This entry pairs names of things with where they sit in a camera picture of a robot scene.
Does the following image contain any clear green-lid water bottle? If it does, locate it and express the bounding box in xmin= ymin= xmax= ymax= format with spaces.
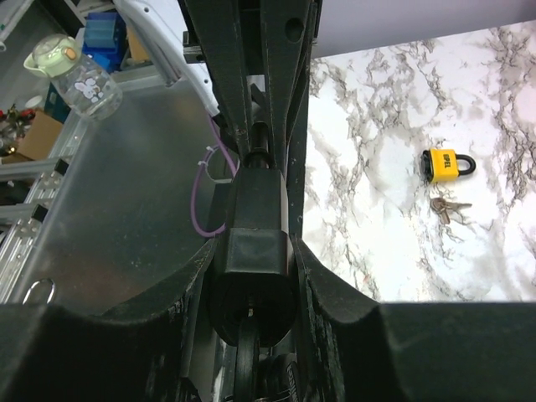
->
xmin=23 ymin=33 xmax=123 ymax=121

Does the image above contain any blue storage box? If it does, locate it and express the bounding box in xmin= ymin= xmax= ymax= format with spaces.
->
xmin=83 ymin=12 xmax=126 ymax=72

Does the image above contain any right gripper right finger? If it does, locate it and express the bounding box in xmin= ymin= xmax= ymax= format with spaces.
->
xmin=292 ymin=239 xmax=535 ymax=401

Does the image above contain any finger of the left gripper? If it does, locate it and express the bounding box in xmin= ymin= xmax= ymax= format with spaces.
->
xmin=185 ymin=0 xmax=251 ymax=159
xmin=260 ymin=1 xmax=322 ymax=237

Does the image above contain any cardboard box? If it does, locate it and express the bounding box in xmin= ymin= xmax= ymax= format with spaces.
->
xmin=1 ymin=111 xmax=63 ymax=165

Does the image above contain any black padlock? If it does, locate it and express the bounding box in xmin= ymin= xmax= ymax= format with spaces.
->
xmin=209 ymin=121 xmax=297 ymax=347

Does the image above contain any yellow padlock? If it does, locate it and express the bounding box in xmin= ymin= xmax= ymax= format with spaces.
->
xmin=420 ymin=148 xmax=477 ymax=183

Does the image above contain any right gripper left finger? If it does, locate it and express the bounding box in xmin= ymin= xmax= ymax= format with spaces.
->
xmin=1 ymin=240 xmax=217 ymax=401

